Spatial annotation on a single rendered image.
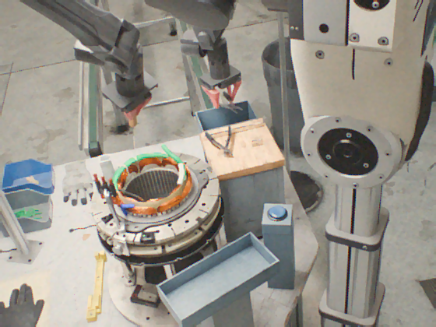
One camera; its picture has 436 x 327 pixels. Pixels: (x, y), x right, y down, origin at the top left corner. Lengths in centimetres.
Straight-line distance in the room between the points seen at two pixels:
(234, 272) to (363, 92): 60
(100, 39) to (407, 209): 214
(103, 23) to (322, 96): 38
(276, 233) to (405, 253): 137
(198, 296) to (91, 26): 61
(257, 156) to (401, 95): 73
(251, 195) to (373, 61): 83
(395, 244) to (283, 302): 127
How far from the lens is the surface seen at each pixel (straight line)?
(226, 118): 168
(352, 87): 77
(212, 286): 121
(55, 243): 177
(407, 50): 73
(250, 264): 124
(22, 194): 190
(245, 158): 144
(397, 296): 248
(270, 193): 150
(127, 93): 110
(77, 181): 193
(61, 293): 163
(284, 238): 134
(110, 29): 94
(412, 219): 278
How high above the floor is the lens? 198
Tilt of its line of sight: 40 degrees down
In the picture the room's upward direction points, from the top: 9 degrees counter-clockwise
